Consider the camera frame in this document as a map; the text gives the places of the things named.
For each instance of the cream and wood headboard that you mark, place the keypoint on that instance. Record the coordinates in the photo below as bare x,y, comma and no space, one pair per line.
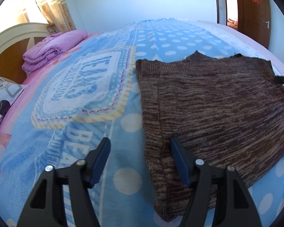
14,42

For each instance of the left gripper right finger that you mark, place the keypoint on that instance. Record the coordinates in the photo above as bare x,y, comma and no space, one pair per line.
234,205

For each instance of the blue polka dot blanket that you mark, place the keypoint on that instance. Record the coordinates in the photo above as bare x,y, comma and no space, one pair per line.
91,92

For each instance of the brown wooden door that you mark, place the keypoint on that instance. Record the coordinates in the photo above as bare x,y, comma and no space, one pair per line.
250,20

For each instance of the beige patterned curtain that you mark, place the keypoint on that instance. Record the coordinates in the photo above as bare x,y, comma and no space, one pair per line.
55,13

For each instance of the brown knitted sun-pattern sweater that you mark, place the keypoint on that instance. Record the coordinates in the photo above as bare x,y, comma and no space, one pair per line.
227,111

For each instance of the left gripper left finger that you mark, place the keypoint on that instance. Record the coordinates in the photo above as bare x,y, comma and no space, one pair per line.
45,205

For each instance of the white patterned pillow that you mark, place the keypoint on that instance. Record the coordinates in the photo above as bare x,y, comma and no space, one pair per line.
9,92

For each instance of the folded purple quilt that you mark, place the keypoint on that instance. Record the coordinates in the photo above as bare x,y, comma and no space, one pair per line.
50,48

